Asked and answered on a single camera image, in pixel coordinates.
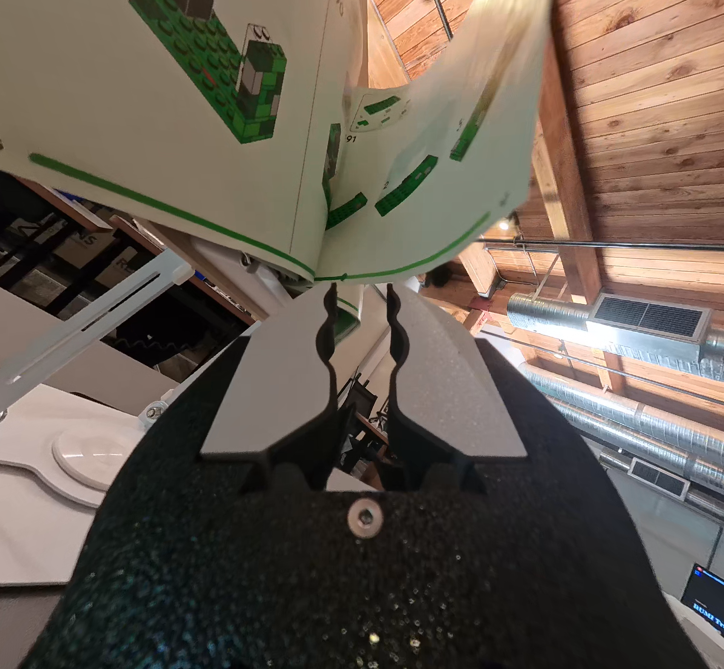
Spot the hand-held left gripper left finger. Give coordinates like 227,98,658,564
201,283,354,491

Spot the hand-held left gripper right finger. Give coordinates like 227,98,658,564
385,284,529,490

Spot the brick set instruction booklet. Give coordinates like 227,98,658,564
0,0,555,341

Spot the white booklet stand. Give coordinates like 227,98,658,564
0,222,363,587

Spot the large air vent grille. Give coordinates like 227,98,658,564
587,291,712,345

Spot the small air vent grille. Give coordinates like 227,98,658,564
627,456,692,501

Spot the metal ceiling pipe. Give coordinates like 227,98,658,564
480,235,724,252

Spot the storage shelf with cardboard boxes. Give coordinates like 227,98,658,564
0,171,267,375

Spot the computer monitor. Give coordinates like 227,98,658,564
680,563,724,635

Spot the large silver air duct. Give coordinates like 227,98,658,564
506,291,724,381

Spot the ribbed silver air duct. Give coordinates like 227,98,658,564
519,362,724,469

